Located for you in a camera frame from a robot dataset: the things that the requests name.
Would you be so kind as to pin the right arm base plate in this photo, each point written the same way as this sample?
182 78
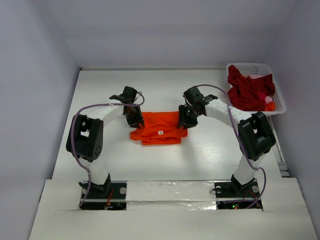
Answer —
229 198

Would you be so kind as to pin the orange t-shirt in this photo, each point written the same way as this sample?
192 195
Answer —
160 128

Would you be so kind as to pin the dark red t-shirt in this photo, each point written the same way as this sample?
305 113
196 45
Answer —
244 91

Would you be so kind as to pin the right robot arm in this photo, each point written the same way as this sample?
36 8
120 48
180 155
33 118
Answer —
252 131

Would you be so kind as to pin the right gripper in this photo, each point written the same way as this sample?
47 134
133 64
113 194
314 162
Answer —
186 117

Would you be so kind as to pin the white plastic laundry basket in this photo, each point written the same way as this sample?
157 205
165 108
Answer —
261 69

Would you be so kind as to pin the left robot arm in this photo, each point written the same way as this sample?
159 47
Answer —
85 137

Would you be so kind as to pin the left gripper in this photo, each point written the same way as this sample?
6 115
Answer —
137 122

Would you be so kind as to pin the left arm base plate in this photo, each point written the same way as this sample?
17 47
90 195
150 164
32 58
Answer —
115 200

